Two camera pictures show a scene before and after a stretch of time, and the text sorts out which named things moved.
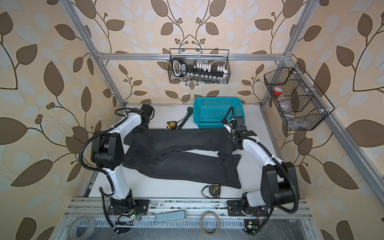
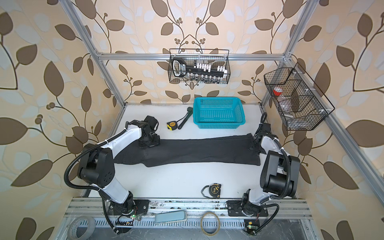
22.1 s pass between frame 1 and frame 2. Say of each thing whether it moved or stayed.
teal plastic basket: stayed
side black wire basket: stayed
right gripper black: moved
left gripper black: moved
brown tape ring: stayed
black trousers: moved
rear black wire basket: stayed
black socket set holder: stayed
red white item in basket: stayed
